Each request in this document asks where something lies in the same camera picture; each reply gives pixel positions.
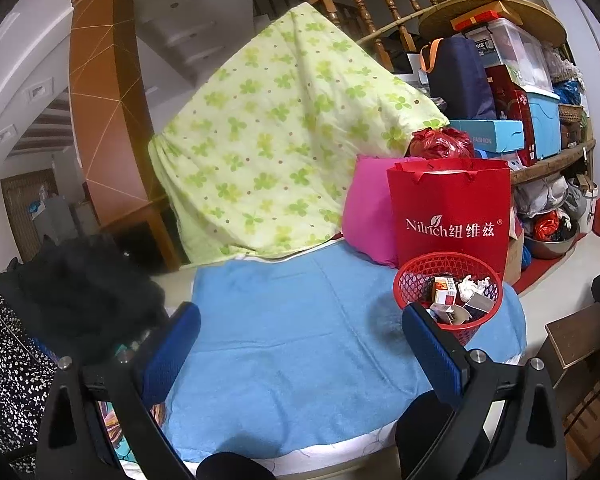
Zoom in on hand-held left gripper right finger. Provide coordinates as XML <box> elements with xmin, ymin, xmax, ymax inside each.
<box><xmin>401</xmin><ymin>302</ymin><xmax>568</xmax><ymax>480</ymax></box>

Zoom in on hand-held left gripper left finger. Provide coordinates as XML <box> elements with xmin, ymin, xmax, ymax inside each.
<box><xmin>47</xmin><ymin>301</ymin><xmax>202</xmax><ymax>480</ymax></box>

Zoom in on long white box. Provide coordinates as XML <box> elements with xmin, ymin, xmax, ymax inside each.
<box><xmin>462</xmin><ymin>292</ymin><xmax>493</xmax><ymax>318</ymax></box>

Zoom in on orange white medicine box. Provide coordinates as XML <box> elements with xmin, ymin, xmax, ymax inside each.
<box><xmin>430</xmin><ymin>276</ymin><xmax>458</xmax><ymax>307</ymax></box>

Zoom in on red mesh basket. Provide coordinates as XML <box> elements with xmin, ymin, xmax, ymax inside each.
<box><xmin>392</xmin><ymin>253</ymin><xmax>504</xmax><ymax>348</ymax></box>

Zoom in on white tissue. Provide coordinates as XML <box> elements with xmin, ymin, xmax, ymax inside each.
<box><xmin>457</xmin><ymin>276</ymin><xmax>491</xmax><ymax>301</ymax></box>

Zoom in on wooden stool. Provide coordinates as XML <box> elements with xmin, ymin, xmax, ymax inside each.
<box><xmin>537</xmin><ymin>302</ymin><xmax>600</xmax><ymax>401</ymax></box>

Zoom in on red floor mat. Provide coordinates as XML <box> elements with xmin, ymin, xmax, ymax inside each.
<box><xmin>512</xmin><ymin>240</ymin><xmax>581</xmax><ymax>296</ymax></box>

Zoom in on steel basin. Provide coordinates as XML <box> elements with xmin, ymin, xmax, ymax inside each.
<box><xmin>522</xmin><ymin>220</ymin><xmax>581</xmax><ymax>260</ymax></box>

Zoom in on black fuzzy garment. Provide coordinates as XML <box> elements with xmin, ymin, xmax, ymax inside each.
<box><xmin>15</xmin><ymin>237</ymin><xmax>168</xmax><ymax>361</ymax></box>

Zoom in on cardboard box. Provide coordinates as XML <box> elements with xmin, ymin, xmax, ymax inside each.
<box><xmin>505</xmin><ymin>220</ymin><xmax>526</xmax><ymax>286</ymax></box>

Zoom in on pink orange striped scarf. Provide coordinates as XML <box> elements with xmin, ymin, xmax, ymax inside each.
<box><xmin>97</xmin><ymin>400</ymin><xmax>168</xmax><ymax>461</ymax></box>

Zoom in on grey white cloth bundle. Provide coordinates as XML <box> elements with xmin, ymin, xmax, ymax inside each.
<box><xmin>515</xmin><ymin>175</ymin><xmax>571</xmax><ymax>218</ymax></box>

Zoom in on blue towel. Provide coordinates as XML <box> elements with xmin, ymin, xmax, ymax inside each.
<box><xmin>159</xmin><ymin>245</ymin><xmax>528</xmax><ymax>463</ymax></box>

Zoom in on curved wooden shelf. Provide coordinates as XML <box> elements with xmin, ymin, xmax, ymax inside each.
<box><xmin>510</xmin><ymin>137</ymin><xmax>597</xmax><ymax>186</ymax></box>

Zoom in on dark round object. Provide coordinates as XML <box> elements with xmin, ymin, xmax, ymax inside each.
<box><xmin>196</xmin><ymin>452</ymin><xmax>276</xmax><ymax>480</ymax></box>

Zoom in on pink pillow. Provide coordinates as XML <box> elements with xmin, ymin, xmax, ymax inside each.
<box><xmin>341</xmin><ymin>155</ymin><xmax>426</xmax><ymax>268</ymax></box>

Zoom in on red paper bag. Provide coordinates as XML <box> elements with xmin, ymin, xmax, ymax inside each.
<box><xmin>386</xmin><ymin>156</ymin><xmax>512</xmax><ymax>281</ymax></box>

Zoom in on blue plastic storage bin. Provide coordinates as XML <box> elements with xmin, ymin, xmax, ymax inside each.
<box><xmin>522</xmin><ymin>85</ymin><xmax>563</xmax><ymax>161</ymax></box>

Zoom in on wicker basket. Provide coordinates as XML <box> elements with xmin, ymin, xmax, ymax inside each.
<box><xmin>557</xmin><ymin>102</ymin><xmax>586</xmax><ymax>123</ymax></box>

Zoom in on wooden door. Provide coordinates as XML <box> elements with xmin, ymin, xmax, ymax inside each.
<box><xmin>0</xmin><ymin>170</ymin><xmax>51</xmax><ymax>261</ymax></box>

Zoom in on light blue box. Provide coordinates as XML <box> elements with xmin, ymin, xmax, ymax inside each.
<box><xmin>447</xmin><ymin>119</ymin><xmax>525</xmax><ymax>153</ymax></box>

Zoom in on dark red gift box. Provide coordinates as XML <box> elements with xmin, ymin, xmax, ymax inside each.
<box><xmin>485</xmin><ymin>65</ymin><xmax>536</xmax><ymax>166</ymax></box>

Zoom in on dark red crinkled plastic bag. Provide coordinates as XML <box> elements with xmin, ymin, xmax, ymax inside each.
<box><xmin>407</xmin><ymin>127</ymin><xmax>476</xmax><ymax>161</ymax></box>

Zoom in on green floral blanket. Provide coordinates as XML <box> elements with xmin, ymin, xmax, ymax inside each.
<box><xmin>147</xmin><ymin>2</ymin><xmax>451</xmax><ymax>267</ymax></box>

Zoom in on clear plastic storage bin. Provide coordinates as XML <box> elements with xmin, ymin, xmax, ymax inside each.
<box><xmin>462</xmin><ymin>17</ymin><xmax>553</xmax><ymax>91</ymax></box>

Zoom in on round bamboo tray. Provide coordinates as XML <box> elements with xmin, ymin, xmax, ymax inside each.
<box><xmin>419</xmin><ymin>0</ymin><xmax>567</xmax><ymax>48</ymax></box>

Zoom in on flat red box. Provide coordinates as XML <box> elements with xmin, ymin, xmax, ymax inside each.
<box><xmin>450</xmin><ymin>2</ymin><xmax>523</xmax><ymax>31</ymax></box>

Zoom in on wooden stair railing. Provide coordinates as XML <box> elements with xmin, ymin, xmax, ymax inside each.
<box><xmin>252</xmin><ymin>0</ymin><xmax>483</xmax><ymax>71</ymax></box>

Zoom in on navy bag orange handles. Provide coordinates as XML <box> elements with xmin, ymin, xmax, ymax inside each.
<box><xmin>419</xmin><ymin>36</ymin><xmax>497</xmax><ymax>122</ymax></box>

